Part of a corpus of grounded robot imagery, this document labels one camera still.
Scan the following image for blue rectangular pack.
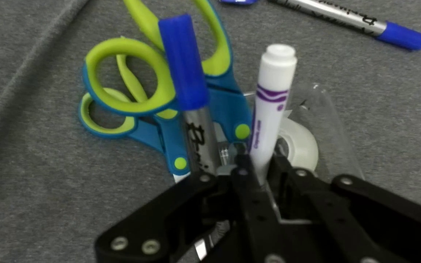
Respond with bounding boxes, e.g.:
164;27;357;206
218;0;260;7

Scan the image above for green blue scissors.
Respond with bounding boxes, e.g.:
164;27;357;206
121;0;253;144
78;36;193;184

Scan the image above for grey table cloth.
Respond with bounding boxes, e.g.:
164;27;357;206
0;0;421;263

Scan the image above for clear tape roll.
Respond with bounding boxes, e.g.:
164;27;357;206
274;115;322;172

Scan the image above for silver marker blue cap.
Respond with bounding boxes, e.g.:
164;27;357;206
268;0;421;51
157;13;222;176

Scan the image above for white purple marker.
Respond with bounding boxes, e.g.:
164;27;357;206
247;42;300;187

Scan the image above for clear desk holder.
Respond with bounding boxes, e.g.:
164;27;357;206
209;81;369;182

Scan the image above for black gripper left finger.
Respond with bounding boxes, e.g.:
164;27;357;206
94;153;281;263

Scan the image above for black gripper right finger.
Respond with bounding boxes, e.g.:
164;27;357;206
266;152;421;263

